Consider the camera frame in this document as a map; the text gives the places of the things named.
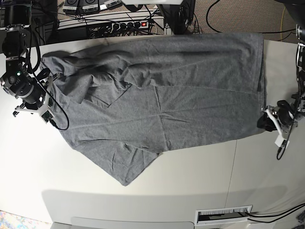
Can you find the white table leg column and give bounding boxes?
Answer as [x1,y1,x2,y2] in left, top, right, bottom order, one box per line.
[163,4,173,36]

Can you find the grey T-shirt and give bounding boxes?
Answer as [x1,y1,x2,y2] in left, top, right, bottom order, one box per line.
[41,33,265,186]

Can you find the labelled grey device box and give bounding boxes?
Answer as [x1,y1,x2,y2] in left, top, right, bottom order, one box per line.
[81,0,99,13]
[62,0,79,14]

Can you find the yellow cable on floor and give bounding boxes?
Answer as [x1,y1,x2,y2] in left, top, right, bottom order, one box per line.
[280,4,296,42]

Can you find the white cable grommet tray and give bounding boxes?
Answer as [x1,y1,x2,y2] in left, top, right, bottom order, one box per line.
[194,205,253,226]

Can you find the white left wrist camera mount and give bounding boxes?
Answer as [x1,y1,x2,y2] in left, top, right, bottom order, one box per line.
[263,105,298,150]

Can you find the black cable on table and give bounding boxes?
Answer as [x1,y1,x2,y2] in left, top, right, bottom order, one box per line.
[245,202,305,224]

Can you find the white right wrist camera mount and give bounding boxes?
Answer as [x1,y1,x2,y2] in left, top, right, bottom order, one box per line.
[13,76,56,127]

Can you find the left gripper black cylindrical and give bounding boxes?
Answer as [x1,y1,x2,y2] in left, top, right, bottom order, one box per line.
[257,100,296,132]

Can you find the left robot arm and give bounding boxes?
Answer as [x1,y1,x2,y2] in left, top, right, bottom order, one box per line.
[257,25,305,133]

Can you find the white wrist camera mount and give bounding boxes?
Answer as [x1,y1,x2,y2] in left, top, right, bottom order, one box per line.
[263,105,298,150]
[13,76,56,127]

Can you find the right gripper black cylindrical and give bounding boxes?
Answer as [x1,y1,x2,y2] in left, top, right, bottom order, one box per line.
[23,82,46,110]

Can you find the black power strip red switch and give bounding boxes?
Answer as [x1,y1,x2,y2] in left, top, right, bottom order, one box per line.
[112,21,150,31]

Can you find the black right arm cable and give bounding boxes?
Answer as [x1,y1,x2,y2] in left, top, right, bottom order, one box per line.
[21,28,70,131]

